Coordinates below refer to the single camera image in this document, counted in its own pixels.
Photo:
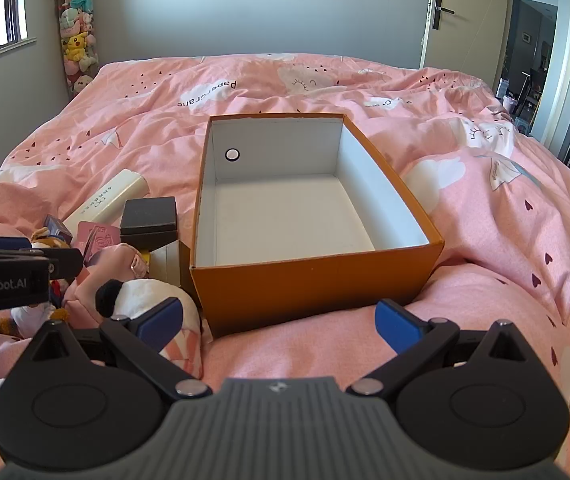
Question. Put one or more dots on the pink card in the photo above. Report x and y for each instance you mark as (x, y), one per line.
(100, 235)

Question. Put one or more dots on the long cream box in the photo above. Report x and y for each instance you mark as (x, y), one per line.
(115, 192)

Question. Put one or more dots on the orange cardboard box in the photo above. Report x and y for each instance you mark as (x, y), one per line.
(315, 290)

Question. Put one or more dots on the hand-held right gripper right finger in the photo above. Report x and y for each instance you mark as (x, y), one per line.
(395, 325)

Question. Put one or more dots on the pink plush pouch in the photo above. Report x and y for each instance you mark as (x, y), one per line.
(110, 265)

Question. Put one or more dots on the small white box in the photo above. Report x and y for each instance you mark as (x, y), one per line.
(167, 262)

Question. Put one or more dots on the panda plush toy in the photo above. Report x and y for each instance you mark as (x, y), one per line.
(140, 295)

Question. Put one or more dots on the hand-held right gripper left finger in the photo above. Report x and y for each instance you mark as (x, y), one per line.
(165, 317)

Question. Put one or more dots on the white door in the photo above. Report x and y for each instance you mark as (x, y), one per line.
(470, 35)

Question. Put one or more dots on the small glossy printed box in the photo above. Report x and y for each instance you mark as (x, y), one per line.
(59, 230)

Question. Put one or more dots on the dark grey box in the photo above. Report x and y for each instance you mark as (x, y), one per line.
(147, 212)

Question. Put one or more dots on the hanging column of plush toys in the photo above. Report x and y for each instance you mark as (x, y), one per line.
(77, 45)

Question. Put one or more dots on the tiger plush toy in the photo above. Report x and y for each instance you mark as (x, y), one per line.
(25, 319)

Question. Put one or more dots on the pink printed blanket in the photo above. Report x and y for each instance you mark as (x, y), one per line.
(315, 85)

